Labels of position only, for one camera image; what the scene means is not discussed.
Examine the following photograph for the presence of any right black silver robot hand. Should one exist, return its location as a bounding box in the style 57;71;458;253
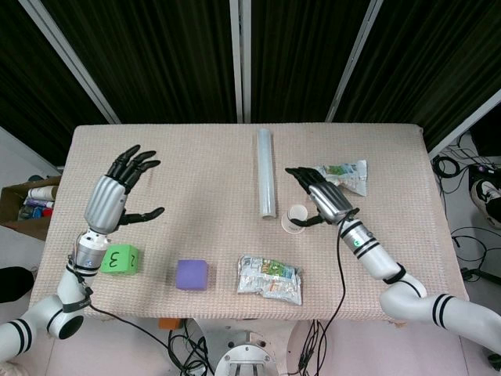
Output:
284;166;360;228

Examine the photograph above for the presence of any black shoe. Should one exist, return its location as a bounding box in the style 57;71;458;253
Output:
0;266;36;305

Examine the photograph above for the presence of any purple foam cube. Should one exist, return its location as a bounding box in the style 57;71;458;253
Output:
175;258;210;292

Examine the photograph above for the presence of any black right hand cable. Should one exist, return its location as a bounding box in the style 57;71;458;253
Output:
297;209;361;371

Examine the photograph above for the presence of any pink woven tablecloth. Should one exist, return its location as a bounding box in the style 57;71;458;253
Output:
29;122;470;325

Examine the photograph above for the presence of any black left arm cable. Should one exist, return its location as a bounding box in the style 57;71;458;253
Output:
66;254;214;375

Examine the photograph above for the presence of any white frame post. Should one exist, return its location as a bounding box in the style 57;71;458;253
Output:
325;0;387;121
425;88;501;157
229;0;252;123
18;0;121;125

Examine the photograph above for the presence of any crumpled silver snack bag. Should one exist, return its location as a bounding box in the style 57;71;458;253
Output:
236;254;305;307
312;158;371;197

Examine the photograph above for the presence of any black curtain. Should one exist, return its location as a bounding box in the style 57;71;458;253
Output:
0;0;501;168

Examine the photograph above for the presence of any white robot torso base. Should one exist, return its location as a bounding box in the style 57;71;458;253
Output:
213;339;283;376

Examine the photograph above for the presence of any clear plastic wrap roll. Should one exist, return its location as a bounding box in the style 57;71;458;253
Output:
256;127;279;221

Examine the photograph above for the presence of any black floor cable bundle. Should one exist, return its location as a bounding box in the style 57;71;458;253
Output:
429;131;501;283

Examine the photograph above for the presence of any white paper cup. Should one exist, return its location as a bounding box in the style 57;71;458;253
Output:
280;203;311;235

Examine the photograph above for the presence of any green foam number cube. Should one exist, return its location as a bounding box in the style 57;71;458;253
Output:
99;243;140;276

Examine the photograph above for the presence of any orange block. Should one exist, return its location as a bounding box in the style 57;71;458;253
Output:
157;317;184;331

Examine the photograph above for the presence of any white bottle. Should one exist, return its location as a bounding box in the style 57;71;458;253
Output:
27;186;59;200

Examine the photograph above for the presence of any brown cardboard box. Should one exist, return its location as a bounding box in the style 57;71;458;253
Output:
0;175;63;242

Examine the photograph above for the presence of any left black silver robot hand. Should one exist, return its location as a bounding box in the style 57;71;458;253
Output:
84;144;166;236

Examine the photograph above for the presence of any white black sneaker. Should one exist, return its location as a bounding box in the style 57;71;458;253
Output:
469;179;501;230

